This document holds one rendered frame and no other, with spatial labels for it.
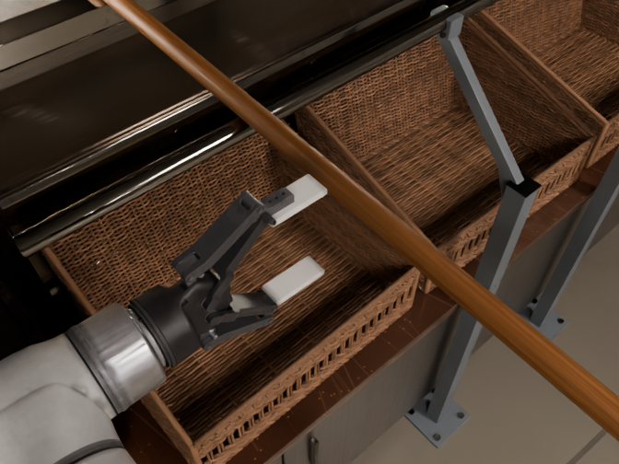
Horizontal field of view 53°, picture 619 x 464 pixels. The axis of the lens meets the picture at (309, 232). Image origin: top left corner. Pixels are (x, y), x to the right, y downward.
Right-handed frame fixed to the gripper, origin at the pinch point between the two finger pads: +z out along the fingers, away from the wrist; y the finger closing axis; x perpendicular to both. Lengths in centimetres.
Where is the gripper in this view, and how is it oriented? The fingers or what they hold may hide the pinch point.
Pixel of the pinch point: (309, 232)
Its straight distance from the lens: 67.3
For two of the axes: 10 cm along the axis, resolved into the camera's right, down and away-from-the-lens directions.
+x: 6.4, 5.9, -4.9
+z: 7.6, -5.0, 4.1
